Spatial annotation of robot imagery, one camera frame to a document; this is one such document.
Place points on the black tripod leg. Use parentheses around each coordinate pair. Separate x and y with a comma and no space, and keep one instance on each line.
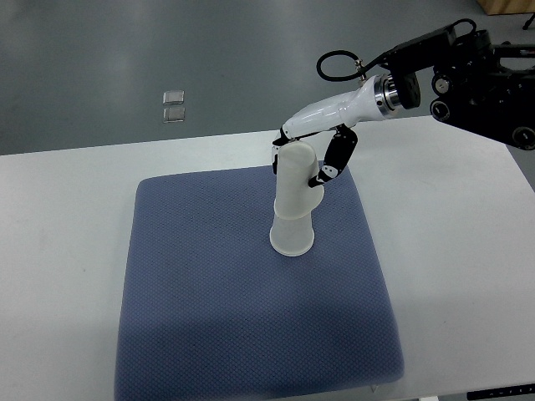
(529,22)

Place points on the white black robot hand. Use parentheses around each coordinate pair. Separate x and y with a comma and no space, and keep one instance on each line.
(339,113)

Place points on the white paper cup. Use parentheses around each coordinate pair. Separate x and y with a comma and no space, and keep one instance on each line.
(296,164)
(292,237)

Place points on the upper metal floor plate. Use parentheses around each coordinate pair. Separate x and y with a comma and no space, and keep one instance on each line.
(173,96)

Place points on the blue fabric cushion mat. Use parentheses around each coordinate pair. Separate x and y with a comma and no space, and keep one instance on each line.
(210,311)

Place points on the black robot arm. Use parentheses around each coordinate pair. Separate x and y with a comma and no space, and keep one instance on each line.
(475,91)

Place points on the wooden box corner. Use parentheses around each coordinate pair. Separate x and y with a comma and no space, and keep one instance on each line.
(506,7)

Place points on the black table control panel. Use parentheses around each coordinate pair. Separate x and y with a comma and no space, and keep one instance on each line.
(492,393)

